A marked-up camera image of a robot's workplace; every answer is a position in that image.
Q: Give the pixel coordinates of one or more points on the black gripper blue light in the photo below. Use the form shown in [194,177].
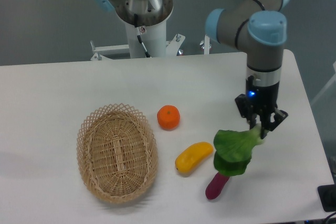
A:
[260,98]

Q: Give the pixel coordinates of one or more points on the green bok choy vegetable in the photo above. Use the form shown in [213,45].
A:
[234,150]

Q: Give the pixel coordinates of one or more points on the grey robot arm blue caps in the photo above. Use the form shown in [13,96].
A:
[255,27]

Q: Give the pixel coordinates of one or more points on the yellow squash toy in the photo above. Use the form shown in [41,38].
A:
[191,157]

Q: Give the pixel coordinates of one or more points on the purple sweet potato toy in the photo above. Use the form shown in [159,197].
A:
[216,185]

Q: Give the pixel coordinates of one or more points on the orange tangerine toy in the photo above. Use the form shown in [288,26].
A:
[168,117]

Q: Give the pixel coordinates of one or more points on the black device at table edge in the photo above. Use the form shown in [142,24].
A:
[327,197]

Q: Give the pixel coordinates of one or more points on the woven wicker basket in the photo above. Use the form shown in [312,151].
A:
[117,153]

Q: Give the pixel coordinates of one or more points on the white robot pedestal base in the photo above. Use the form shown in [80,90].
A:
[145,25]

